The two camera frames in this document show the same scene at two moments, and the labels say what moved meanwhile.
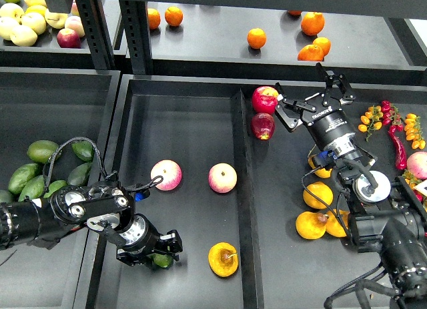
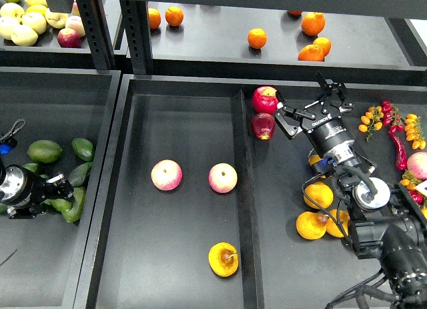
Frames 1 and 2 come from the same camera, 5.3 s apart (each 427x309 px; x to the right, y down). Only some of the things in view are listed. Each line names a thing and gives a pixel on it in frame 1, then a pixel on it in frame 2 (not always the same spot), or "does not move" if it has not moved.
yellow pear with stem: [223, 259] does not move
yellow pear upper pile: [320, 189] does not move
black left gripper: [142, 235] → [37, 189]
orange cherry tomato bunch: [371, 120] does not move
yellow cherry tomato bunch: [413, 130] does not move
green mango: [163, 260] → [71, 211]
